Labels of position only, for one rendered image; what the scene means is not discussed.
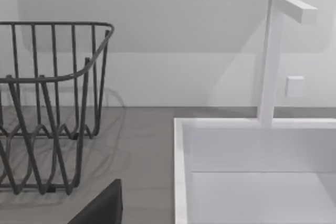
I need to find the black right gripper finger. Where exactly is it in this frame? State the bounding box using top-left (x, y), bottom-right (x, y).
top-left (67, 178), bottom-right (123, 224)

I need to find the white sink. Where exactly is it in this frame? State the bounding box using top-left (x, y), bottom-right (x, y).
top-left (173, 117), bottom-right (336, 224)

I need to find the tall white tap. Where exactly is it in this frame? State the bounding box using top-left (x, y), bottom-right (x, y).
top-left (258, 0), bottom-right (319, 128)

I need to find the small white square knob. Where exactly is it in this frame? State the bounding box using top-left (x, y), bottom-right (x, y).
top-left (285, 76), bottom-right (305, 98)

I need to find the dark grey wire basket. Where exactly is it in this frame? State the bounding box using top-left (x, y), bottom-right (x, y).
top-left (0, 21), bottom-right (116, 196)

